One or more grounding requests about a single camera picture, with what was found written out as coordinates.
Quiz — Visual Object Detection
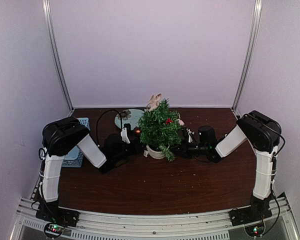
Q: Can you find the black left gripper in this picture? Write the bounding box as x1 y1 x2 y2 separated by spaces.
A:
112 138 150 164

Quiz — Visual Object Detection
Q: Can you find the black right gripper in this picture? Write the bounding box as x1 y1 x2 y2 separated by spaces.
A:
167 139 208 159

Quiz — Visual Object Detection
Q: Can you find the white battery box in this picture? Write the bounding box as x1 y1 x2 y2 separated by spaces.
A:
143 150 150 158

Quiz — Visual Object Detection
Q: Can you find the red brown bauble ornament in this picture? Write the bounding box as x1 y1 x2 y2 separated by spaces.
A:
133 127 141 138

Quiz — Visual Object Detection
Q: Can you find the pink pompom ornament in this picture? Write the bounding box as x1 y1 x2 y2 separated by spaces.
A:
178 119 185 126

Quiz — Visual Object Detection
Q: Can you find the small green christmas tree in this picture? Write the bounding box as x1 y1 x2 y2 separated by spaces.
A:
139 99 184 162

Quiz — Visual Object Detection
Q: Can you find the beige fabric bow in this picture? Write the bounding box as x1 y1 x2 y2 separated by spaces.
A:
144 93 162 112

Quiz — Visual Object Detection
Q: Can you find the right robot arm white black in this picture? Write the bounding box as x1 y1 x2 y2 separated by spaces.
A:
175 110 286 221

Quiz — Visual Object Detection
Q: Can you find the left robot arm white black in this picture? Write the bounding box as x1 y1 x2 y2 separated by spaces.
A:
38 116 144 222

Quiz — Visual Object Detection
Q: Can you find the light blue flower plate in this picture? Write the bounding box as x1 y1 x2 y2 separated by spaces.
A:
114 108 144 129

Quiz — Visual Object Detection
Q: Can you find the light blue plastic basket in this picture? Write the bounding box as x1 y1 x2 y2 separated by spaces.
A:
62 117 90 168

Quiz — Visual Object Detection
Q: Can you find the right circuit board with leds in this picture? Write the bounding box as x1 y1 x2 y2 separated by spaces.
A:
244 224 265 238

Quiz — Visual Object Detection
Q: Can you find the circuit board with leds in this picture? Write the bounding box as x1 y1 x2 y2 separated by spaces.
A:
43 222 65 238
244 224 265 238

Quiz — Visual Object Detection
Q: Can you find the left circuit board with leds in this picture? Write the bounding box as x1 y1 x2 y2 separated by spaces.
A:
43 222 65 238

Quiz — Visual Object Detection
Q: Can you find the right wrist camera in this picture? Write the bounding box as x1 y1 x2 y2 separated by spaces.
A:
181 127 196 143

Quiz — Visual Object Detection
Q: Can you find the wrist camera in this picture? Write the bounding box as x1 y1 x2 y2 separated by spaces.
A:
181 127 196 143
120 123 131 144

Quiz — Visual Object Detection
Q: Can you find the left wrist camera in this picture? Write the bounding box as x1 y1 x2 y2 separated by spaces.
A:
120 123 131 144

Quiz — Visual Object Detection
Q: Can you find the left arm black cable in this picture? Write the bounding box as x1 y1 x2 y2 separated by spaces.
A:
95 109 123 148

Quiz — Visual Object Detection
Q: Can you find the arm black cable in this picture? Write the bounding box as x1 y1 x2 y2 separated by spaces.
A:
95 109 123 148
269 134 286 226

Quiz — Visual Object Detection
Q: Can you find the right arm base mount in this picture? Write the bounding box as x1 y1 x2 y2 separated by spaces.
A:
228 200 272 226

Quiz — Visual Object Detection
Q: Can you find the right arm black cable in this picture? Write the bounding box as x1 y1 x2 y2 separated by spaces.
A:
269 134 286 226

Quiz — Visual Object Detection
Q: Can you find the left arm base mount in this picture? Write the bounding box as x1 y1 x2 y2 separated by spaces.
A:
35 208 80 227

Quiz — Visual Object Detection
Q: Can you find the front aluminium rail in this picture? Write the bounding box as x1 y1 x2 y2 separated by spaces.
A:
7 199 300 240

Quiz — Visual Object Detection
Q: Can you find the right aluminium frame post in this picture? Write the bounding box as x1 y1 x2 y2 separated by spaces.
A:
231 0 263 115

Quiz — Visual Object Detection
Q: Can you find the aluminium frame post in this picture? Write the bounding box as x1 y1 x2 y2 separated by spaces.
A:
42 0 74 112
231 0 263 115

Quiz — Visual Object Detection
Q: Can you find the left aluminium frame post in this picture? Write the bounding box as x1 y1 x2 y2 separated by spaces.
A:
42 0 74 112

